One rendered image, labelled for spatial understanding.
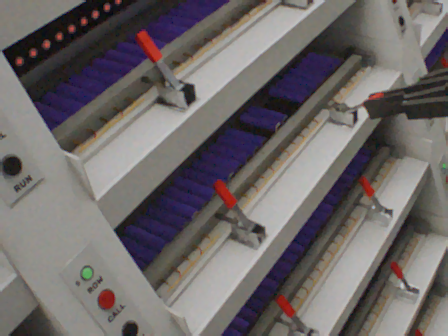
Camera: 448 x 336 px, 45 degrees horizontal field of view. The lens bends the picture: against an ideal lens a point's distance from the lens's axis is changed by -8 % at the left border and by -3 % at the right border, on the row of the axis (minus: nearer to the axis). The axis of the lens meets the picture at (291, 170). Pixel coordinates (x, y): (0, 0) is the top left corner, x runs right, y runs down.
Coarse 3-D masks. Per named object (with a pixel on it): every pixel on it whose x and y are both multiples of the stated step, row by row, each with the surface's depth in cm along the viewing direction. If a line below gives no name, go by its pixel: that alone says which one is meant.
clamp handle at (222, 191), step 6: (216, 186) 65; (222, 186) 66; (216, 192) 66; (222, 192) 66; (228, 192) 66; (222, 198) 66; (228, 198) 66; (234, 198) 67; (228, 204) 66; (234, 204) 67; (234, 210) 67; (240, 210) 67; (240, 216) 67; (246, 222) 68; (246, 228) 68
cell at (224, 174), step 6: (198, 162) 78; (204, 162) 78; (192, 168) 78; (198, 168) 77; (204, 168) 77; (210, 168) 77; (216, 168) 77; (222, 168) 77; (210, 174) 77; (216, 174) 76; (222, 174) 76; (228, 174) 76; (228, 180) 76
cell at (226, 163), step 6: (204, 156) 79; (210, 156) 79; (216, 156) 78; (222, 156) 79; (210, 162) 79; (216, 162) 78; (222, 162) 78; (228, 162) 77; (234, 162) 77; (240, 162) 77; (228, 168) 77; (234, 168) 77
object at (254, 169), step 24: (336, 72) 93; (312, 96) 88; (288, 120) 83; (312, 120) 85; (288, 144) 82; (264, 168) 78; (240, 192) 74; (192, 240) 67; (168, 264) 64; (192, 264) 65
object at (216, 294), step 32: (384, 64) 97; (352, 96) 91; (320, 160) 80; (288, 192) 75; (320, 192) 79; (224, 224) 71; (288, 224) 72; (192, 256) 68; (224, 256) 67; (256, 256) 67; (160, 288) 64; (192, 288) 64; (224, 288) 64; (256, 288) 69; (192, 320) 61; (224, 320) 64
